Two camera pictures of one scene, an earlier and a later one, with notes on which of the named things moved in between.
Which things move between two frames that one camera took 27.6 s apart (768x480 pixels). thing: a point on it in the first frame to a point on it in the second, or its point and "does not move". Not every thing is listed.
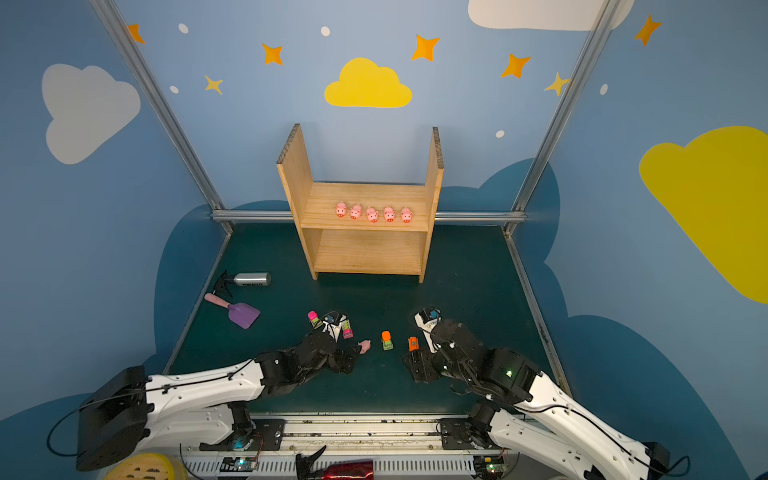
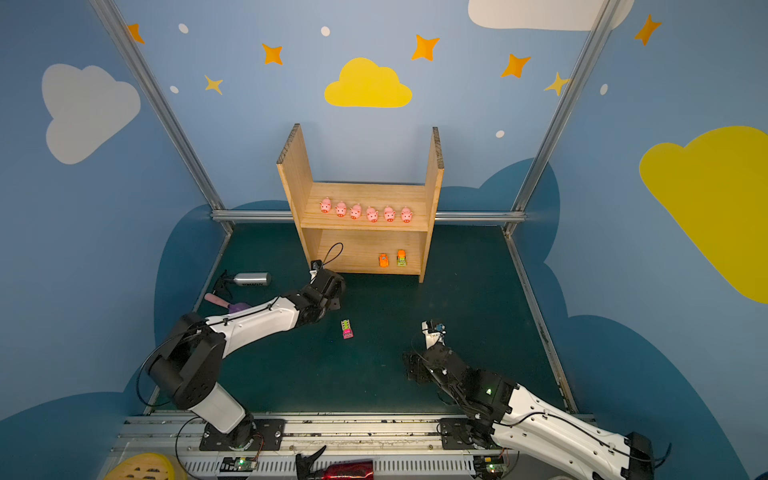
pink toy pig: [406, 215] does not move
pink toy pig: [389, 214] does not move
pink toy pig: [340, 209] does not move
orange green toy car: [386, 340] to [401, 257]
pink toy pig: [355, 211] does not move
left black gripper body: [341, 352] to [332, 285]
